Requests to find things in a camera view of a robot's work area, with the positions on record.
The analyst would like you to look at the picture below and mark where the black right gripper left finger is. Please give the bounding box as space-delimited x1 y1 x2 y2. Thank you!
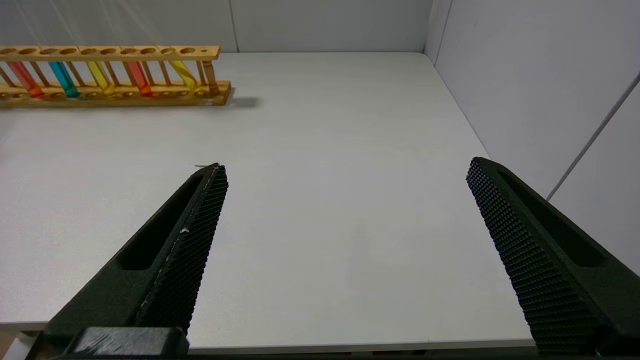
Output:
27 163 230 360

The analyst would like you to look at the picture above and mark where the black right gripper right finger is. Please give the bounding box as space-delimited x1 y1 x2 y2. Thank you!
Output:
466 156 640 360

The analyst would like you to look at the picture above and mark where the red liquid glass test tube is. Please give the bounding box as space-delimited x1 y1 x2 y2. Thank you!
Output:
97 0 153 97
0 40 45 99

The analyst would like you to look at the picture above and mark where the wooden test tube rack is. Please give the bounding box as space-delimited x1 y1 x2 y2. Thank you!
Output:
0 45 234 109

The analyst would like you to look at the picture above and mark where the yellow liquid glass test tube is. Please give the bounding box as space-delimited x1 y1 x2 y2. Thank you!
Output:
120 0 201 93
50 0 117 97

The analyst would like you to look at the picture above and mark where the blue liquid glass test tube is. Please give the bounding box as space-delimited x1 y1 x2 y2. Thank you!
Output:
12 0 81 99

